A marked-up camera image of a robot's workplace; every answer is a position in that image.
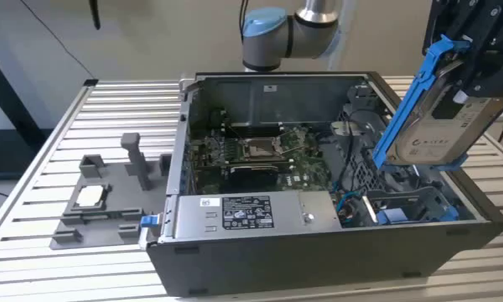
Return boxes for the black antenna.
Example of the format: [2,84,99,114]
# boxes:
[88,0,101,31]

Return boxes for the grey parts rack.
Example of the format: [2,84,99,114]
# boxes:
[49,131,176,251]

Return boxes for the silver power supply box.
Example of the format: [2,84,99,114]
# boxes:
[173,191,344,240]

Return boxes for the empty blue disk carrier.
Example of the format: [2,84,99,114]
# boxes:
[376,209,406,227]

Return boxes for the black desk stand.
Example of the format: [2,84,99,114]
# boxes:
[0,43,56,180]

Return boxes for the metal socket cover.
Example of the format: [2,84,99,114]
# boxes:
[276,125,308,152]

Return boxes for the CPU socket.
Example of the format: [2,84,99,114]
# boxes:
[243,137,285,158]

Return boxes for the thin black cable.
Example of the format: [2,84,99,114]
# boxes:
[19,0,99,80]

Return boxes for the metal disk bay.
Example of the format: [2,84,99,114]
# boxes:
[362,185,458,227]

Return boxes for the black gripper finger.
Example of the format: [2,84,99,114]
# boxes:
[457,0,503,98]
[421,0,448,56]

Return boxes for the green motherboard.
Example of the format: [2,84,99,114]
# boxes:
[188,125,337,194]

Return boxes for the black PC case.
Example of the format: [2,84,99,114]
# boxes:
[137,70,503,298]

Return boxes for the black RAM slot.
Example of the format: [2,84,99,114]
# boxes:
[224,129,285,137]
[224,123,285,130]

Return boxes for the hard disk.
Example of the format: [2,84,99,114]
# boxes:
[372,33,503,172]

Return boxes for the silver CPU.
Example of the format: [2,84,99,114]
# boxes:
[76,185,111,207]

